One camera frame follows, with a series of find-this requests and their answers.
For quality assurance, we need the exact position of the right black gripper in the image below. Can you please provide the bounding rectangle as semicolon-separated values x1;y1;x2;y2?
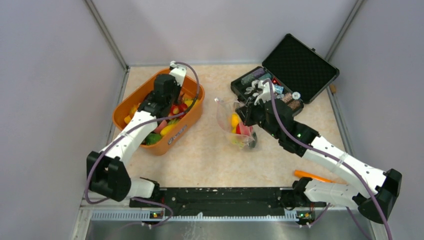
235;95;281;140

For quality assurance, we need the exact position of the toy cherry tomato cluster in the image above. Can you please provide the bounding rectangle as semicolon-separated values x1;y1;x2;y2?
169;103;188;116

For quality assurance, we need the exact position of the yellow toy banana bunch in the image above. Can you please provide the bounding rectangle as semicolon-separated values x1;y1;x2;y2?
230;113;241;134

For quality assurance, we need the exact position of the red toy pepper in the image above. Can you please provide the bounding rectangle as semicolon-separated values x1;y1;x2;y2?
234;122;254;136

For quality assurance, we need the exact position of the clear zip top bag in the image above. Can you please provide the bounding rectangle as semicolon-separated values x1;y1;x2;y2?
214;97;258;150

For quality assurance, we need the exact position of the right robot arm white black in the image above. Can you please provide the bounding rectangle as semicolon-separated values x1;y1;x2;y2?
235;99;403;224

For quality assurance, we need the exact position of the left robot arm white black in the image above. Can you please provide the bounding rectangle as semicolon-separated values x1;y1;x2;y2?
85;72;186;207

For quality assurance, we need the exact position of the orange plastic basket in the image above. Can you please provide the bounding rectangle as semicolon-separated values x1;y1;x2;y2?
112;68;205;156

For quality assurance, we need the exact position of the toy peach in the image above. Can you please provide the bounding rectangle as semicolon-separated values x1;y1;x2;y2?
153;120;168;134

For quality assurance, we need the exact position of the black poker chip case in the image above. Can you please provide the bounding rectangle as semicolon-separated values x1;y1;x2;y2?
230;33;340;116

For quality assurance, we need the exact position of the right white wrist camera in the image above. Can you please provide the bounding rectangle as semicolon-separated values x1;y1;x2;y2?
245;78;275;106

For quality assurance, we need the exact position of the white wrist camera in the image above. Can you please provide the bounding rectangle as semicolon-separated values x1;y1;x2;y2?
245;78;275;106
169;61;187;87

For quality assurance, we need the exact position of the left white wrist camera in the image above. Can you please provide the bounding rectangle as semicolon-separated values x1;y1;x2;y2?
169;61;187;87

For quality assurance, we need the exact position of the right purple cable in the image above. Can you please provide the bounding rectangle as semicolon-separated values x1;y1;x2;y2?
263;78;394;240

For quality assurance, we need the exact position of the orange handled tool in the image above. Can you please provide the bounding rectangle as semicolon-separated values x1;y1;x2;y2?
293;170;335;183

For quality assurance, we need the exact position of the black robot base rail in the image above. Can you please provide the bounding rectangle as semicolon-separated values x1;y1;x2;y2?
150;187;326;217

